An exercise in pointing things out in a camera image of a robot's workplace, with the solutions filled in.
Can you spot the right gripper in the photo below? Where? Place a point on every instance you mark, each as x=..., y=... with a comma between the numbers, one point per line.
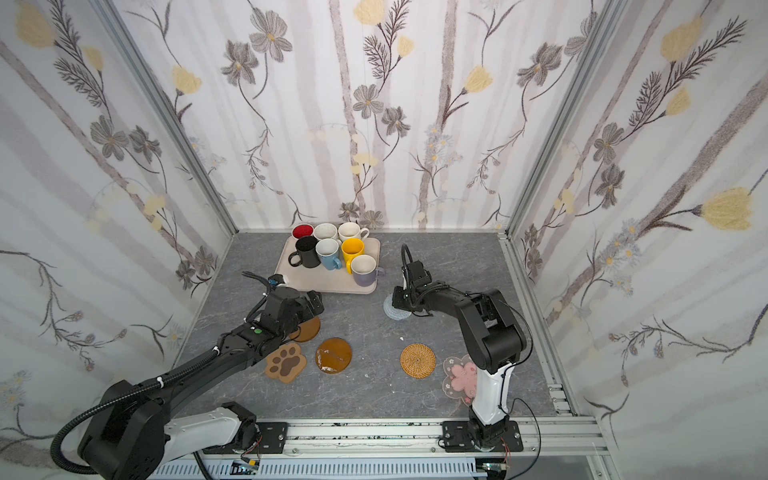
x=405, y=297

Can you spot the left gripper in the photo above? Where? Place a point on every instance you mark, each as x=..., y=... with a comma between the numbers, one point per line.
x=309, y=304

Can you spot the blue woven round coaster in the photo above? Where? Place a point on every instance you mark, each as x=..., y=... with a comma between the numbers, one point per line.
x=392, y=312

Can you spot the glossy brown round coaster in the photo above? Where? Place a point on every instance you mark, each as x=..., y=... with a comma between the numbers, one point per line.
x=333, y=355

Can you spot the rattan woven round coaster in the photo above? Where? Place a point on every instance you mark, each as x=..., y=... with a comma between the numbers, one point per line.
x=418, y=361

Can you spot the pink flower silicone coaster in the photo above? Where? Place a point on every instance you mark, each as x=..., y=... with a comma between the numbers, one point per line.
x=460, y=382

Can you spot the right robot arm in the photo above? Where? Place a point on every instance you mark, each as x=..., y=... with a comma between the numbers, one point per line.
x=494, y=334

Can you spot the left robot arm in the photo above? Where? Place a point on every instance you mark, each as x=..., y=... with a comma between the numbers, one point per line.
x=126, y=435

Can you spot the plain round wooden coaster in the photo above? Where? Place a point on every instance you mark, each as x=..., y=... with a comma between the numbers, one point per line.
x=307, y=330

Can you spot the brown paw print coaster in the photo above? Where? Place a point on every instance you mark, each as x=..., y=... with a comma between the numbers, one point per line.
x=286, y=363

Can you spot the beige serving tray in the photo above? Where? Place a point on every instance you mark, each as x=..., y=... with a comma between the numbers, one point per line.
x=319, y=279

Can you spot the purple mug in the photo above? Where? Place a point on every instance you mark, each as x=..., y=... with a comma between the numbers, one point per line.
x=365, y=270

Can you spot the black mug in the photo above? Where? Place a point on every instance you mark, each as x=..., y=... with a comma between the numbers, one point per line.
x=305, y=253

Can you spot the yellow mug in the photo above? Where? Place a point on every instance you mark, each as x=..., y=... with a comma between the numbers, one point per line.
x=351, y=248

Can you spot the light blue mug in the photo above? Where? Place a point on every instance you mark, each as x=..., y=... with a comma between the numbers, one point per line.
x=328, y=251

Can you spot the red interior mug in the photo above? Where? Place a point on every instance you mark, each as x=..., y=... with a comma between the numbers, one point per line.
x=302, y=230

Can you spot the white mug back middle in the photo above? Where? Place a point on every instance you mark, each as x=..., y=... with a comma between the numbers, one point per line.
x=325, y=230

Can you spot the white mug with handle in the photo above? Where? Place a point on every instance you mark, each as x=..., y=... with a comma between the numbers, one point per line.
x=350, y=230

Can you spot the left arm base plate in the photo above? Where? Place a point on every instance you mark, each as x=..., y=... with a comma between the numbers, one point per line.
x=254, y=438

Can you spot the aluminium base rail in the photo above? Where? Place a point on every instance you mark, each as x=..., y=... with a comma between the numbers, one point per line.
x=418, y=437

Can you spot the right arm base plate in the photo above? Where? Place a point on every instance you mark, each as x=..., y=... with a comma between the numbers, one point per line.
x=469, y=436

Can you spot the white cable duct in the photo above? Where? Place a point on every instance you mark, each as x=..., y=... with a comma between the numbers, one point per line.
x=376, y=468

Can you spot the right corner aluminium post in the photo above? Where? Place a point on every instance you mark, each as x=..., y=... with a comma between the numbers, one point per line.
x=597, y=44

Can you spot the corner aluminium post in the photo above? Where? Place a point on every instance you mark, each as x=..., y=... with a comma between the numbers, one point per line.
x=121, y=38
x=597, y=44

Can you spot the left corner aluminium post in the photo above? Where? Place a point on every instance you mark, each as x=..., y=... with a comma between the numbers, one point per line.
x=121, y=38

